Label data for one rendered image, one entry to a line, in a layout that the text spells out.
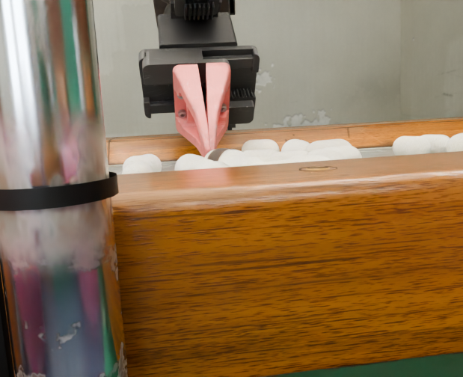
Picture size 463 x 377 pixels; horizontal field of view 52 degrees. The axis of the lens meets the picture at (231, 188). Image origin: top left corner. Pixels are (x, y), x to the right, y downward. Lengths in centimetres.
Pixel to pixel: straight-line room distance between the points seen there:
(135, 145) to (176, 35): 13
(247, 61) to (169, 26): 8
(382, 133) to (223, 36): 21
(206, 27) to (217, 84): 7
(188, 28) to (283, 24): 208
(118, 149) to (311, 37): 211
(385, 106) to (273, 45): 69
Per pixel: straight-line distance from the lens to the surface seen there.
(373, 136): 53
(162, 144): 49
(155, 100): 44
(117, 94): 239
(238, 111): 43
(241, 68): 43
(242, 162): 25
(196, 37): 42
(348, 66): 260
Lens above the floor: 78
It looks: 9 degrees down
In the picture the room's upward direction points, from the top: 3 degrees counter-clockwise
